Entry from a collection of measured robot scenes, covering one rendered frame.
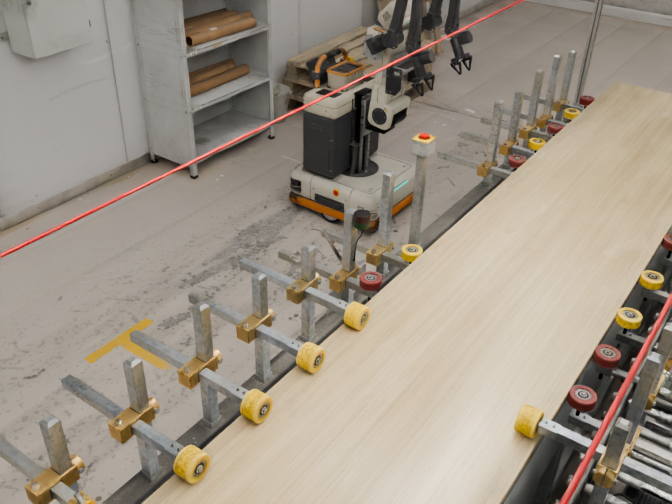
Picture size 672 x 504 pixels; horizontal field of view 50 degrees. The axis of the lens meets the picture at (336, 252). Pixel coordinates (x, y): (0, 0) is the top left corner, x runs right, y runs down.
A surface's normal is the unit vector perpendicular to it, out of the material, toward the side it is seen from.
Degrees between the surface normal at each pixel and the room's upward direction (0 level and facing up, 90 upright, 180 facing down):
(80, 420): 0
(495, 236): 0
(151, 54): 90
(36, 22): 90
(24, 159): 90
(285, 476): 0
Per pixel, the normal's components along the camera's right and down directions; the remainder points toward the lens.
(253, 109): -0.58, 0.43
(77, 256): 0.03, -0.83
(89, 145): 0.82, 0.33
